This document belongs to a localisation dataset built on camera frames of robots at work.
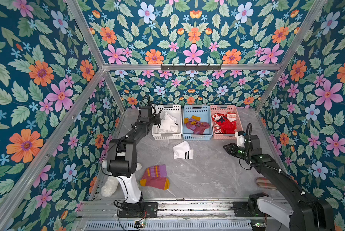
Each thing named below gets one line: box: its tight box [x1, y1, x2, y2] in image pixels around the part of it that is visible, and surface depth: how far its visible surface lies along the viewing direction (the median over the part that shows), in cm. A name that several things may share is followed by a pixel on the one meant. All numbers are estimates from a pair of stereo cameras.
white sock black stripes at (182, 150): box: [172, 140, 194, 160], surface depth 97 cm
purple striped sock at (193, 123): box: [184, 115, 204, 132], surface depth 106 cm
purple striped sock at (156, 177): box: [139, 164, 170, 191], surface depth 85 cm
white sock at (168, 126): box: [158, 119, 179, 134], surface depth 107 cm
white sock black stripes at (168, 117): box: [163, 112, 178, 123], surface depth 110 cm
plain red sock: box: [219, 117, 237, 134], surface depth 107 cm
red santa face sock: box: [226, 111, 237, 123], surface depth 112 cm
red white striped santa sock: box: [212, 113, 226, 135], surface depth 109 cm
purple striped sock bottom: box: [189, 120, 210, 135], surface depth 106 cm
